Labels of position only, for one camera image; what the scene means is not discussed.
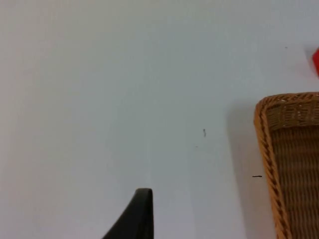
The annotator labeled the pale brown wicker basket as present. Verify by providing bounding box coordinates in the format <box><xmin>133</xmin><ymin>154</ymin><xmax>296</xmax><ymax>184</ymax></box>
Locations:
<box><xmin>253</xmin><ymin>92</ymin><xmax>319</xmax><ymax>239</ymax></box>

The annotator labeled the red cube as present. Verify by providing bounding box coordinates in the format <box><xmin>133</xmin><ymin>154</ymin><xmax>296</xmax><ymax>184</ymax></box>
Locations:
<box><xmin>312</xmin><ymin>46</ymin><xmax>319</xmax><ymax>78</ymax></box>

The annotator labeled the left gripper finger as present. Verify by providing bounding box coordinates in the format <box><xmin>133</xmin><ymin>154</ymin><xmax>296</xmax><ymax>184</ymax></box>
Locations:
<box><xmin>101</xmin><ymin>188</ymin><xmax>155</xmax><ymax>239</ymax></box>

